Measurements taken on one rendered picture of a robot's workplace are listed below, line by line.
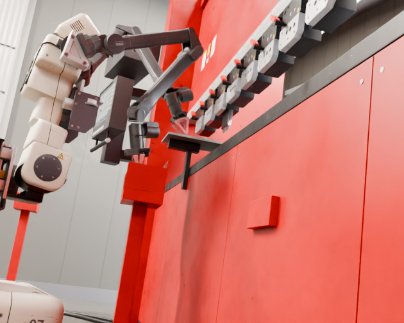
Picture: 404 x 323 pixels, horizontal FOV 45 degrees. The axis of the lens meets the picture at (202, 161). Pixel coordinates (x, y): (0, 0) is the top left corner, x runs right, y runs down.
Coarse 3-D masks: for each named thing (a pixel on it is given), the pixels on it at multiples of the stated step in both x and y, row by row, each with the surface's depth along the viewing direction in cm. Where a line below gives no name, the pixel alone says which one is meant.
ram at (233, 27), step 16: (208, 0) 319; (224, 0) 269; (240, 0) 233; (256, 0) 206; (272, 0) 184; (288, 0) 167; (208, 16) 308; (224, 16) 261; (240, 16) 227; (256, 16) 202; (208, 32) 298; (224, 32) 254; (240, 32) 222; (224, 48) 247; (208, 64) 280; (224, 64) 241; (192, 80) 322; (208, 80) 271
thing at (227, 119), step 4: (228, 112) 228; (232, 112) 228; (224, 116) 234; (228, 116) 227; (232, 116) 228; (224, 120) 232; (228, 120) 227; (224, 124) 231; (228, 124) 227; (224, 128) 233; (228, 128) 226
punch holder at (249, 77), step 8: (248, 56) 201; (256, 56) 191; (248, 64) 199; (256, 64) 191; (248, 72) 197; (256, 72) 190; (248, 80) 194; (256, 80) 191; (264, 80) 191; (272, 80) 192; (248, 88) 200; (256, 88) 199; (264, 88) 198
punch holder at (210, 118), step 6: (216, 90) 250; (210, 102) 255; (210, 108) 251; (210, 114) 248; (204, 120) 261; (210, 120) 250; (216, 120) 248; (222, 120) 248; (210, 126) 260; (216, 126) 258
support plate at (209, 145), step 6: (168, 132) 216; (168, 138) 223; (174, 138) 222; (180, 138) 220; (186, 138) 219; (192, 138) 217; (198, 138) 218; (204, 138) 218; (204, 144) 224; (210, 144) 223; (216, 144) 221; (204, 150) 235; (210, 150) 233
